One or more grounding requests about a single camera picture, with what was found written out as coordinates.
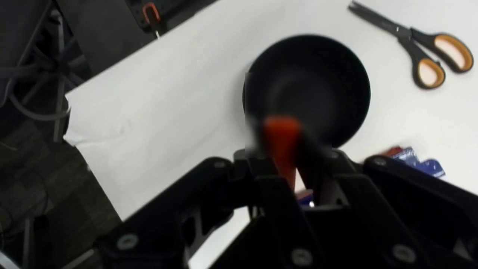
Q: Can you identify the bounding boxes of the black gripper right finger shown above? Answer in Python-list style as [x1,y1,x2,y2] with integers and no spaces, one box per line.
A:
[296,124,478,269]

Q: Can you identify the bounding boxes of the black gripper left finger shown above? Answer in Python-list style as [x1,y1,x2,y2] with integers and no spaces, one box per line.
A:
[94,121,321,269]

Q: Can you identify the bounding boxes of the orange small block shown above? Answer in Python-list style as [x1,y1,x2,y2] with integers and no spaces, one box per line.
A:
[263,115,302,191]

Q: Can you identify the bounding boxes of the black bowl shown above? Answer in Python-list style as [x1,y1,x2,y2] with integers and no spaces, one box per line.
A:
[242,32,372,149]

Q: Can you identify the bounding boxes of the blue rack with orange base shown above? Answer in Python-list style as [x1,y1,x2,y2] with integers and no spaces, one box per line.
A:
[381,145,448,180]

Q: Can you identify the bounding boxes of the white paper sheet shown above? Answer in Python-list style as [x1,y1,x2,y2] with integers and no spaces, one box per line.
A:
[63,0,478,269]

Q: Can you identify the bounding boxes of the orange clamp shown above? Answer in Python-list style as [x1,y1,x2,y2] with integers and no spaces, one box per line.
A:
[141,1,165,38]

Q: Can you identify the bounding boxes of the orange-handled scissors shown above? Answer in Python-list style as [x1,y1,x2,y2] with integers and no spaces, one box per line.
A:
[347,0,475,91]

